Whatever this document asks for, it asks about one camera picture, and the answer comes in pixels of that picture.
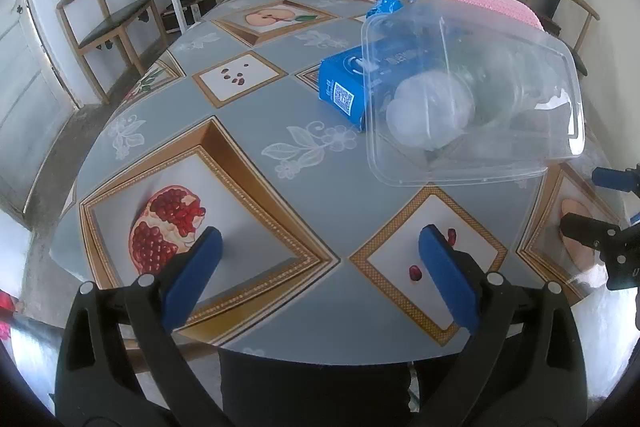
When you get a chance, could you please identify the blue plastic wrapper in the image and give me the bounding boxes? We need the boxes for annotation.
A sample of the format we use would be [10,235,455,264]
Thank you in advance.
[366,0,418,20]

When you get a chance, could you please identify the fruit print tablecloth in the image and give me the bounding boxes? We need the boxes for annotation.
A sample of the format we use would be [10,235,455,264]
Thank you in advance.
[50,0,640,368]

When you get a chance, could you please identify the white door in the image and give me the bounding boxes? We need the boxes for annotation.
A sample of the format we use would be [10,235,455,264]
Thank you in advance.
[0,0,76,218]

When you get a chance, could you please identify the blue cardboard box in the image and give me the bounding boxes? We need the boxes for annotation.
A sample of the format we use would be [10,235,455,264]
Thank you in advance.
[318,47,381,131]

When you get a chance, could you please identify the pink textured sheet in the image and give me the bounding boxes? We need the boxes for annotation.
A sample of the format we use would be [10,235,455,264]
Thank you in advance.
[430,0,543,32]

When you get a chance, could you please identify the wooden chair with straight back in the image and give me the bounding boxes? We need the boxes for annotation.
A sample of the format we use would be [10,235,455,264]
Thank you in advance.
[56,0,169,106]

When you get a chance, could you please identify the wooden chair with curved back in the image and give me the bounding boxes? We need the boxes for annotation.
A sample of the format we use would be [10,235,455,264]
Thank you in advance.
[527,0,601,75]

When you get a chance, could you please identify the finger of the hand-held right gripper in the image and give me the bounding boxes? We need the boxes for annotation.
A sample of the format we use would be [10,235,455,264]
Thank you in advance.
[592,166,640,194]
[560,214,621,253]

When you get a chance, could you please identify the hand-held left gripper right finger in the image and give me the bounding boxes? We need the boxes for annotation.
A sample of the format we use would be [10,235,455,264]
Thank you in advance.
[415,226,588,427]

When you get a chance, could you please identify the red cloth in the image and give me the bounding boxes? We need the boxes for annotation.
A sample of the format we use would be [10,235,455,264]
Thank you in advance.
[0,289,17,343]

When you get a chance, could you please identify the clear plastic container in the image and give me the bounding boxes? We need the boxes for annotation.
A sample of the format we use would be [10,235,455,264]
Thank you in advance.
[361,0,587,188]

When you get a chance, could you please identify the clear plastic bottle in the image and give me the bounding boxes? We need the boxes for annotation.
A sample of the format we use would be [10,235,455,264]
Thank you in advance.
[387,47,573,154]

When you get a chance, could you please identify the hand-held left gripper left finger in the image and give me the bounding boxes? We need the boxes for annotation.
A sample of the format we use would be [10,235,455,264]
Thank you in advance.
[55,227,236,427]

